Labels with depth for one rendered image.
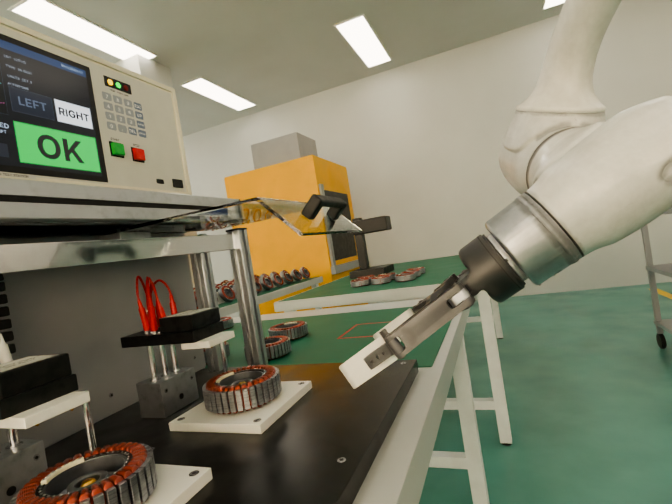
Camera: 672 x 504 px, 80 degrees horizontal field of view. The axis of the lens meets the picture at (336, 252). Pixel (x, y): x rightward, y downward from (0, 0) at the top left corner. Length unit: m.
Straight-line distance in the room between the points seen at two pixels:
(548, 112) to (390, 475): 0.45
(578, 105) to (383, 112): 5.43
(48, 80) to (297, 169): 3.63
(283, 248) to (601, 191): 3.93
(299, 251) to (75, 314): 3.52
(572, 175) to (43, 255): 0.56
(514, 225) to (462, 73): 5.49
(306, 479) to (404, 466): 0.11
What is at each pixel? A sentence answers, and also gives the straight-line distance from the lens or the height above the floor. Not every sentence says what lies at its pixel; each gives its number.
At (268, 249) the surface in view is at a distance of 4.35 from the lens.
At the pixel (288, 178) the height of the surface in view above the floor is 1.77.
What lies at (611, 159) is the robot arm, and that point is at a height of 1.02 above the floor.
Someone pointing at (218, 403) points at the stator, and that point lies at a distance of 0.60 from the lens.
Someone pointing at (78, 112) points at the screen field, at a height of 1.22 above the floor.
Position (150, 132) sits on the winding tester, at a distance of 0.76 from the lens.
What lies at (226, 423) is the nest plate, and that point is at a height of 0.78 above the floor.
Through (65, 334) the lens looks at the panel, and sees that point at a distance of 0.75.
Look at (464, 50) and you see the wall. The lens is 6.00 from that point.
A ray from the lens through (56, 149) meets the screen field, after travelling 0.64.
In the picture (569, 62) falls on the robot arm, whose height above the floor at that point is 1.16.
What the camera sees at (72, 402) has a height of 0.88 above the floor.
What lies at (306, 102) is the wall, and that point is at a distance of 6.43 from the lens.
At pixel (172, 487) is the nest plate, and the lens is 0.47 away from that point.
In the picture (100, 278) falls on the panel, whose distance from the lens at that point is 0.79.
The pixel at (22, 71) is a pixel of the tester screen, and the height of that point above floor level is 1.26.
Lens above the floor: 0.98
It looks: 1 degrees down
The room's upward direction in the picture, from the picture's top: 9 degrees counter-clockwise
